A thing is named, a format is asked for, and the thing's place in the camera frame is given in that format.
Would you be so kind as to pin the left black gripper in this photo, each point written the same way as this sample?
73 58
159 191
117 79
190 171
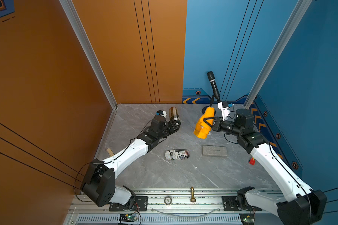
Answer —
172 127

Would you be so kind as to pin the left green circuit board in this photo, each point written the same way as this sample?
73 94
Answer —
127 218

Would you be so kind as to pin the right green circuit board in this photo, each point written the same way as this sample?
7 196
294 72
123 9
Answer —
247 219

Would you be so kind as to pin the plaid eyeglass case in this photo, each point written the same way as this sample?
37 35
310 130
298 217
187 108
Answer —
174 113

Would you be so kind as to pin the newspaper print eyeglass case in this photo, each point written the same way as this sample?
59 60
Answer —
177 154

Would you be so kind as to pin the grey rectangular eyeglass case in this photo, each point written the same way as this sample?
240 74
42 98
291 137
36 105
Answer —
214 151

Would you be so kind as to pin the red yellow small toy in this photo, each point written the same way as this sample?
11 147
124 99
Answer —
252 161

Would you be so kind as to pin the orange fluffy cloth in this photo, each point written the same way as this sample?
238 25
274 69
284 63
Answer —
201 129

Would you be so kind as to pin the black microphone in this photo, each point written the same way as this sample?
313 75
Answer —
212 81

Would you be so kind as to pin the aluminium front rail frame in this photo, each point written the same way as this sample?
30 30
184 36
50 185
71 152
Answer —
207 210

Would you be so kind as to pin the brass chess piece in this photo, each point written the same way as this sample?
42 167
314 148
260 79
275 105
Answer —
192 198

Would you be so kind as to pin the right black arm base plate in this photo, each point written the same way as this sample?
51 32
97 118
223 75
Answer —
230 204

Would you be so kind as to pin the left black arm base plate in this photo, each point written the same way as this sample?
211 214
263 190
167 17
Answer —
140 201

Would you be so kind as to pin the wooden stick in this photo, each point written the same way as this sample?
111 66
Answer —
110 152

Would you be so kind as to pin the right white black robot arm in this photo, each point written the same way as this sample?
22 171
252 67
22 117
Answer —
299 204

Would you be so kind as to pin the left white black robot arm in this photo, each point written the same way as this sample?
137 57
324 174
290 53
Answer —
99 180

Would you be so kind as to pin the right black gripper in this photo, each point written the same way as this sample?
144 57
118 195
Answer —
217 123

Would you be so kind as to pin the green circuit board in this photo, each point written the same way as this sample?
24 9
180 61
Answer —
127 218
247 219

